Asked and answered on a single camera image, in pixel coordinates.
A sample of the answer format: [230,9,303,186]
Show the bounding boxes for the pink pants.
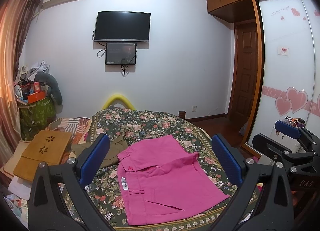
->
[117,135,229,226]

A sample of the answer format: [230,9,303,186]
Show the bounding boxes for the wooden lap desk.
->
[14,130,72,182]

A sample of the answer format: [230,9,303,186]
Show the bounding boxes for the brown wooden door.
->
[228,21,258,125]

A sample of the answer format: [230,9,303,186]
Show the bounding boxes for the striped blanket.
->
[45,117,92,144]

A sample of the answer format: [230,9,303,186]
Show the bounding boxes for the olive green garment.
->
[71,134,130,168]

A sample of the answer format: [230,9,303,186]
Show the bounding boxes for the orange red box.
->
[28,91,46,104]

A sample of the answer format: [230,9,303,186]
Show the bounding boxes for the floral green bedspread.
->
[60,105,261,231]

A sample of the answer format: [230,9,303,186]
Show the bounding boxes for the wooden wardrobe with sliding doors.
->
[207,0,319,155]

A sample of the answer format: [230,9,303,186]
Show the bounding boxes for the pink striped curtain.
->
[1,0,41,165]

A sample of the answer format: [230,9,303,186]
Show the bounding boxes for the wooden bed post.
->
[178,111,186,119]

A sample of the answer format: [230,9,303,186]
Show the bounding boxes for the yellow padded bed rail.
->
[102,94,136,110]

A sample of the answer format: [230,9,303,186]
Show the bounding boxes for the small black wall monitor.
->
[105,42,137,66]

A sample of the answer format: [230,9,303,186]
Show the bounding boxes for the black wall television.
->
[93,11,151,42]

